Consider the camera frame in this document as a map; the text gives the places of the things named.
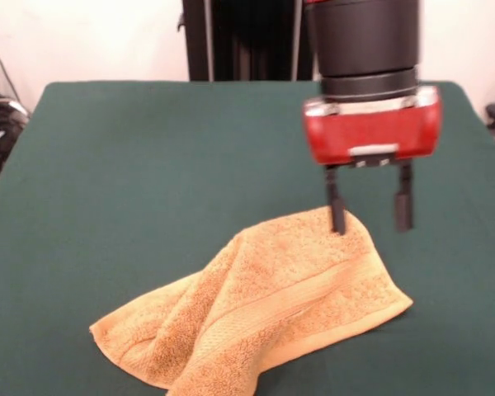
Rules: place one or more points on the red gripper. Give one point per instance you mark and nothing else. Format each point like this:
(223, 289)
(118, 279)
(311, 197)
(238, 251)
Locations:
(367, 132)

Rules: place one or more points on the orange terry towel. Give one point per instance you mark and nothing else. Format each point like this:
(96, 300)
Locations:
(272, 288)

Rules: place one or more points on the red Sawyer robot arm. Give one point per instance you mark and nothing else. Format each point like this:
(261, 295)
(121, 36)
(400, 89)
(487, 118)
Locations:
(367, 37)

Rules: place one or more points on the dark green table cloth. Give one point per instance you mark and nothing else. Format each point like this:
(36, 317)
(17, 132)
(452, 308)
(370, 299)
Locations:
(107, 185)

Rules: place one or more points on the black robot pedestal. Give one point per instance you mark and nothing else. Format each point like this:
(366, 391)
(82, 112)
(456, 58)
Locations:
(251, 41)

